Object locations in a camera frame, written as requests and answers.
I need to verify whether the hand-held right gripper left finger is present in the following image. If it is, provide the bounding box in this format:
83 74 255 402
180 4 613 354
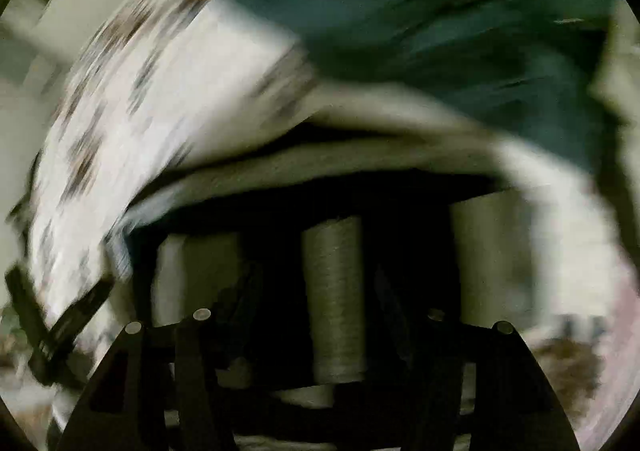
56 308 237 451

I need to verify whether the teal fleece blanket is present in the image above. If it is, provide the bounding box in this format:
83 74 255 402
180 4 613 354
190 0 622 174

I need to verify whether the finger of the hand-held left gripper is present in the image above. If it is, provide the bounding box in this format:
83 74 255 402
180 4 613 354
4 265 114 388

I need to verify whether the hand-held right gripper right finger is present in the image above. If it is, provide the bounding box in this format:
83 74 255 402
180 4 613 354
400 308 582 451

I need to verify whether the floral printed bedsheet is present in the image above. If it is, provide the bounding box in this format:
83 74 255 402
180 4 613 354
20 0 637 434

